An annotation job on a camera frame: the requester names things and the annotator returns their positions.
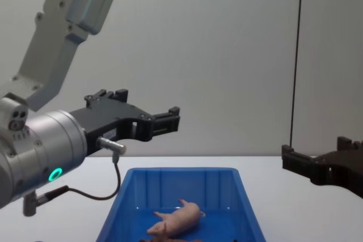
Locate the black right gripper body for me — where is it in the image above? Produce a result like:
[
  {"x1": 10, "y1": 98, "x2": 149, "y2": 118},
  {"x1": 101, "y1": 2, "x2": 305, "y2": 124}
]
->
[{"x1": 310, "y1": 147, "x2": 363, "y2": 199}]

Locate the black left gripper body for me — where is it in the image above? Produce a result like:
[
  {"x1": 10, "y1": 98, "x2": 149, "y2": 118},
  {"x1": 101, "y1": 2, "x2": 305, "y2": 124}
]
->
[{"x1": 69, "y1": 100, "x2": 155, "y2": 155}]

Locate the blue plastic bin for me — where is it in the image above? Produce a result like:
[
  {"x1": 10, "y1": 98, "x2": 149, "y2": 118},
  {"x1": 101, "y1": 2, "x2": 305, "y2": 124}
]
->
[{"x1": 95, "y1": 167, "x2": 268, "y2": 242}]

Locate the pink toy pig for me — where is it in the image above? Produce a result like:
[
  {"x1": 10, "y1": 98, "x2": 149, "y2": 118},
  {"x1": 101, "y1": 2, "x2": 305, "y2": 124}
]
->
[{"x1": 146, "y1": 199, "x2": 206, "y2": 239}]

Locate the thin dark gripper cable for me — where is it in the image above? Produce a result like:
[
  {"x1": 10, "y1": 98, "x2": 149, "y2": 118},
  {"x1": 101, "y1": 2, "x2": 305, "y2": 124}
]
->
[{"x1": 22, "y1": 136, "x2": 128, "y2": 217}]

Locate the thin black hanging cord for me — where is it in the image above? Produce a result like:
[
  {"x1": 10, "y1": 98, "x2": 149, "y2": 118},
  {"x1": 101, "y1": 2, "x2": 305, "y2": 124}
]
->
[{"x1": 289, "y1": 0, "x2": 305, "y2": 146}]

